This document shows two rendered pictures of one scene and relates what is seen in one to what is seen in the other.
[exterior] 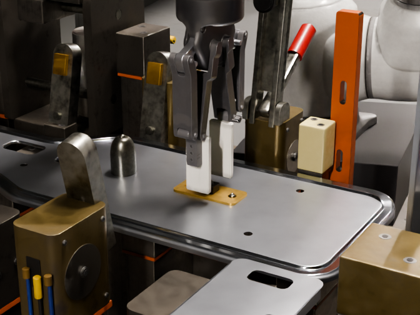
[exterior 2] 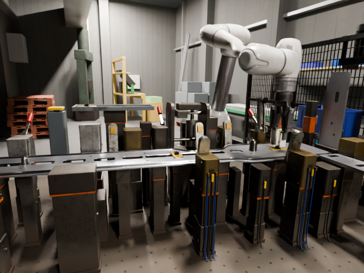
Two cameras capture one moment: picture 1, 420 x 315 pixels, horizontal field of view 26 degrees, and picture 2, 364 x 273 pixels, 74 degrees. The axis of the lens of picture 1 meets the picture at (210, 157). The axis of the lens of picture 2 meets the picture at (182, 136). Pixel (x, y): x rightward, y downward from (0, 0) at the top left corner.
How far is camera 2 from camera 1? 1.21 m
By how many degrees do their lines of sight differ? 45
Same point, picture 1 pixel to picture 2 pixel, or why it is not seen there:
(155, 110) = (229, 136)
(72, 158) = (299, 136)
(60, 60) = (200, 127)
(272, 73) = (262, 119)
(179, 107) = (289, 123)
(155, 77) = (229, 127)
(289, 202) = not seen: hidden behind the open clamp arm
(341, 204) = not seen: hidden behind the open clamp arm
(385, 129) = not seen: hidden behind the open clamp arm
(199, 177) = (283, 143)
